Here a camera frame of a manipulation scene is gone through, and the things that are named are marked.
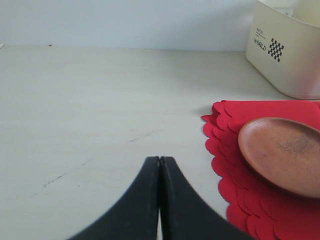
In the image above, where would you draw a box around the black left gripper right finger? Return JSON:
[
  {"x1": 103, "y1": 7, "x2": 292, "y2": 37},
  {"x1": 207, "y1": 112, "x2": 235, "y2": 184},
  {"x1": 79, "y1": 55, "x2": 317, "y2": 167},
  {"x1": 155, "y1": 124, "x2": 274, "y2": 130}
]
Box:
[{"x1": 159, "y1": 156, "x2": 252, "y2": 240}]

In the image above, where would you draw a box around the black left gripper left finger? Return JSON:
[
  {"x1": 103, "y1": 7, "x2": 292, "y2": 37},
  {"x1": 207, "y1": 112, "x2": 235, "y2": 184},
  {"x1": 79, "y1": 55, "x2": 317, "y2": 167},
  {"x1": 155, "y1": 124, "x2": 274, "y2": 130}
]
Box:
[{"x1": 71, "y1": 156, "x2": 160, "y2": 240}]

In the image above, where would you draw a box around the brown wooden plate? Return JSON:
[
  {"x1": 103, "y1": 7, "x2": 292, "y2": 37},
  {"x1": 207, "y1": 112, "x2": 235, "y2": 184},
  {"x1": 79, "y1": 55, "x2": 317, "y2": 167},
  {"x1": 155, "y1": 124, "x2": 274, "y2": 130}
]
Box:
[{"x1": 238, "y1": 117, "x2": 320, "y2": 199}]

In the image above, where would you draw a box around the cream plastic storage bin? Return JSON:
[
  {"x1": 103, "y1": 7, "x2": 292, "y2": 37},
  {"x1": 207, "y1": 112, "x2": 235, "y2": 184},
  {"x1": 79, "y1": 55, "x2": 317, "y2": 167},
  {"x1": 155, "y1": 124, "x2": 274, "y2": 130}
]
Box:
[{"x1": 245, "y1": 0, "x2": 320, "y2": 100}]

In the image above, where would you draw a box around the red scalloped cloth mat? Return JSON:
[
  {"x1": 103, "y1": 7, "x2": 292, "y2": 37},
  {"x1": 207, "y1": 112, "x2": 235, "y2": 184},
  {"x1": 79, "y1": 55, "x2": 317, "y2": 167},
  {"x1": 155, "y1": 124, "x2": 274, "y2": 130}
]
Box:
[{"x1": 203, "y1": 100, "x2": 320, "y2": 240}]

